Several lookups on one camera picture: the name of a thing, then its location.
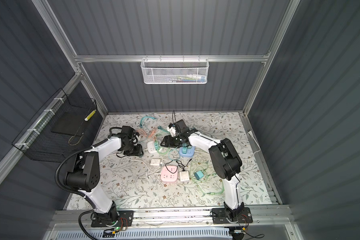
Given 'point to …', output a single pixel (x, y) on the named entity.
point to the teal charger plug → (198, 175)
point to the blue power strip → (190, 152)
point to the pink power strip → (169, 173)
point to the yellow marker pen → (89, 116)
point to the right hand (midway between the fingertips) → (165, 145)
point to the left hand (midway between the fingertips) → (138, 153)
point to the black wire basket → (66, 126)
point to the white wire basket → (175, 71)
